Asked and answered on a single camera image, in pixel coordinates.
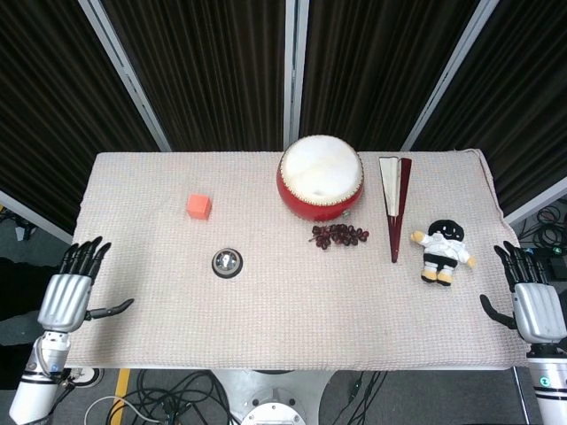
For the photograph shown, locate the black power adapter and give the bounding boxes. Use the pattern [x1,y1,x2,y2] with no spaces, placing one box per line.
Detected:
[542,254,567,281]

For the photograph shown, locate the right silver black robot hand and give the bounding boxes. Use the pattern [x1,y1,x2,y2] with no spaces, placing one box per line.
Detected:
[479,240,567,343]

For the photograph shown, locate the beige waffle-weave tablecloth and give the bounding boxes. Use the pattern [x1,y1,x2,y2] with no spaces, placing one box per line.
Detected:
[65,149,531,371]

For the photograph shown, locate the red drum with white skin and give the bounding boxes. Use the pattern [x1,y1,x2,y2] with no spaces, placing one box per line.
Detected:
[276,135,366,223]

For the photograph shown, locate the aluminium partition post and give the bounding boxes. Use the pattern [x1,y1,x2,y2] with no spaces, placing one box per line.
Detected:
[282,0,310,151]
[400,0,506,151]
[77,0,173,152]

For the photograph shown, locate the black white plush doll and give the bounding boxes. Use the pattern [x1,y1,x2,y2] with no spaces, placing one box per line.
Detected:
[409,219,478,288]

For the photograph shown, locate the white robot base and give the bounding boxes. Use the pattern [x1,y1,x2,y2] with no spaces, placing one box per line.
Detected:
[212,367,338,425]

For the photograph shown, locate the white cable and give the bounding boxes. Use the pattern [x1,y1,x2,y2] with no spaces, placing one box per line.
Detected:
[83,397,156,425]

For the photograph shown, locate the small round metal bowl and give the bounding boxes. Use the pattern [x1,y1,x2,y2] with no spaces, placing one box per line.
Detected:
[211,248,244,279]

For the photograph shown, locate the dark red grape bunch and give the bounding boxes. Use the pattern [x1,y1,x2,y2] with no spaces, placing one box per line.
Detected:
[308,223,370,251]

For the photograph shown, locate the orange foam cube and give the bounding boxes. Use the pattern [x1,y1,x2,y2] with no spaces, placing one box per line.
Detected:
[186,193,214,220]

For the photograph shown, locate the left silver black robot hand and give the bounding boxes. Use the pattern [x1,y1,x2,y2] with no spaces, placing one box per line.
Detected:
[36,236,135,334]

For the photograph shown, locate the black cable bundle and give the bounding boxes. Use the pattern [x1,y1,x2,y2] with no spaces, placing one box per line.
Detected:
[66,367,231,425]

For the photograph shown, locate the folded dark red hand fan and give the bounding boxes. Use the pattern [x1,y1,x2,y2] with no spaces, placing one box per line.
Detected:
[377,155,414,265]

